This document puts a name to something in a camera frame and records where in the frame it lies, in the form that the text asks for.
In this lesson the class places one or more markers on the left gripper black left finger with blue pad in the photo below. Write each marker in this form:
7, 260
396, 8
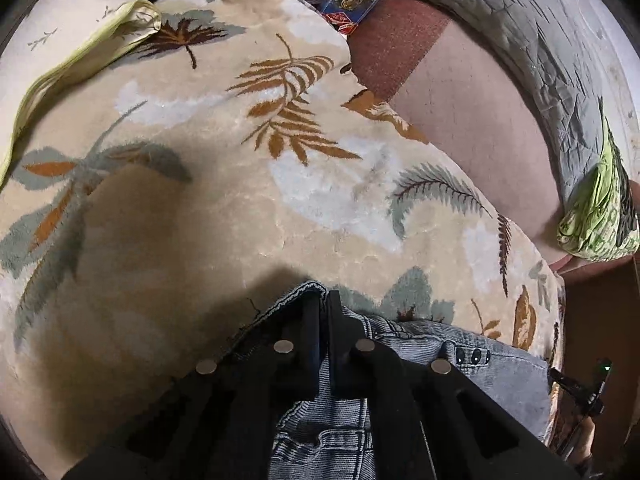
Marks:
221, 425

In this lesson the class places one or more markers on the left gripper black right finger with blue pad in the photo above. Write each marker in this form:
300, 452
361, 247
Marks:
428, 421

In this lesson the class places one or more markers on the grey denim pants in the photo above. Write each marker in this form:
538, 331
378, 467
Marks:
329, 438

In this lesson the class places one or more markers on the grey quilted pillow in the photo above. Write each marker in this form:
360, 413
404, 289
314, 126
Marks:
550, 50

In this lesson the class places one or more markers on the green patterned folded cloth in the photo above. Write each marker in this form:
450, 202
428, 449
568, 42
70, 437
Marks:
600, 221

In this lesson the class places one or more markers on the white patterned pillow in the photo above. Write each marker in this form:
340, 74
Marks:
60, 42

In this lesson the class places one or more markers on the leaf pattern fleece blanket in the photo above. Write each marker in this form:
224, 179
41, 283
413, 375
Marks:
154, 209

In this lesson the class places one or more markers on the blue snack packet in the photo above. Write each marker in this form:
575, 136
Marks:
345, 15

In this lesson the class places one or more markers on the pink brown bolster blanket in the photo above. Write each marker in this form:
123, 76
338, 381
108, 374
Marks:
437, 75

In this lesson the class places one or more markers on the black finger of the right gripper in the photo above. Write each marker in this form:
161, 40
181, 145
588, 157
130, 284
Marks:
587, 400

